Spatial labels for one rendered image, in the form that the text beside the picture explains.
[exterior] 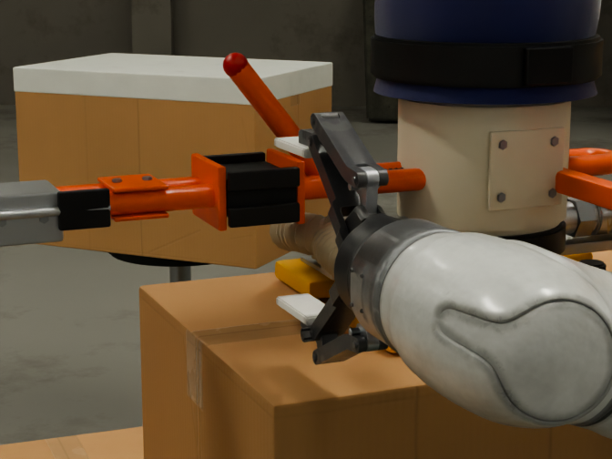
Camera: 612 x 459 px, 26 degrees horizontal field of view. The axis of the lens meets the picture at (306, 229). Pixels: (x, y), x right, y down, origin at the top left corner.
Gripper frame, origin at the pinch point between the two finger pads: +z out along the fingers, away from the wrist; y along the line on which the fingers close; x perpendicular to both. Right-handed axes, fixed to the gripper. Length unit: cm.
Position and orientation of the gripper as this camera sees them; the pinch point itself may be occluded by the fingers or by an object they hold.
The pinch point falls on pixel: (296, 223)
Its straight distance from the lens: 110.8
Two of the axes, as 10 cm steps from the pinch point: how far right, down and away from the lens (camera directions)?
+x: 9.3, -0.9, 3.6
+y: 0.1, 9.8, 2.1
